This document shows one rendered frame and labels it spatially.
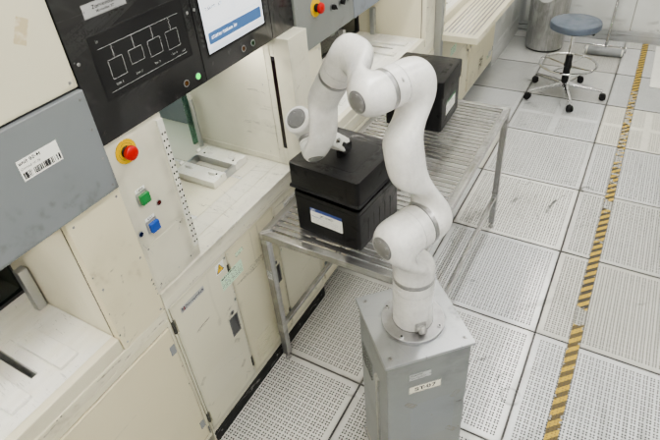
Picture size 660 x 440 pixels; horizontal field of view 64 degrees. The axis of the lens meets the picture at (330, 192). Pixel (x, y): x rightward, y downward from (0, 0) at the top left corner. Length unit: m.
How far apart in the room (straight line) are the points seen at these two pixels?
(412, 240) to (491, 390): 1.26
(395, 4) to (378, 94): 2.17
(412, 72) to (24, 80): 0.82
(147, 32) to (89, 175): 0.39
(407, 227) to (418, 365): 0.47
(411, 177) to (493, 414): 1.36
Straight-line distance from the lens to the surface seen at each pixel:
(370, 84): 1.17
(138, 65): 1.47
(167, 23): 1.52
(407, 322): 1.60
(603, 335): 2.79
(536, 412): 2.47
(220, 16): 1.68
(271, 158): 2.20
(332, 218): 1.86
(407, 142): 1.26
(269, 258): 2.08
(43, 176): 1.34
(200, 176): 2.14
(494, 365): 2.56
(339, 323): 2.66
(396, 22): 3.34
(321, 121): 1.49
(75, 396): 1.68
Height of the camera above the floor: 2.05
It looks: 36 degrees down
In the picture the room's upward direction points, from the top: 5 degrees counter-clockwise
